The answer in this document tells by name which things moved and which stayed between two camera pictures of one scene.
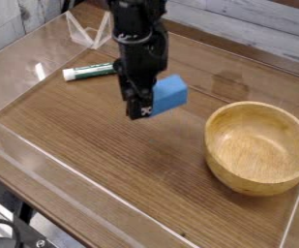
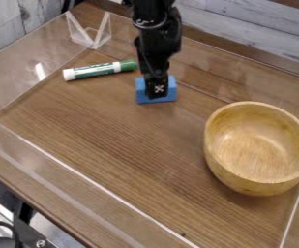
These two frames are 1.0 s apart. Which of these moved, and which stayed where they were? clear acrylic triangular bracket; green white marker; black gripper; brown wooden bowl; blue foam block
Moved: black gripper; blue foam block
Stayed: clear acrylic triangular bracket; brown wooden bowl; green white marker
